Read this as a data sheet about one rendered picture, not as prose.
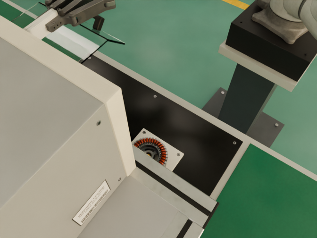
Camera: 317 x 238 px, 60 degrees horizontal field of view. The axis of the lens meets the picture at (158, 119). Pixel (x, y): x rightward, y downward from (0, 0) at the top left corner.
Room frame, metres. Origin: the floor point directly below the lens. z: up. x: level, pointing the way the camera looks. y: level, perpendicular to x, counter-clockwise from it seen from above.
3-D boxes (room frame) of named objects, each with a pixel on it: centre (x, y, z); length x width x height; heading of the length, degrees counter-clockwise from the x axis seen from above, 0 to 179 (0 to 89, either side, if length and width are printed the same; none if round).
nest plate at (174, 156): (0.31, 0.03, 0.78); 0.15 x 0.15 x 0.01; 54
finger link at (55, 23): (0.41, 0.18, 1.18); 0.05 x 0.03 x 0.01; 145
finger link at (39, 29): (0.40, 0.21, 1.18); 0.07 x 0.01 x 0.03; 145
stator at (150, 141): (0.31, 0.03, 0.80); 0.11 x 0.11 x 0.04
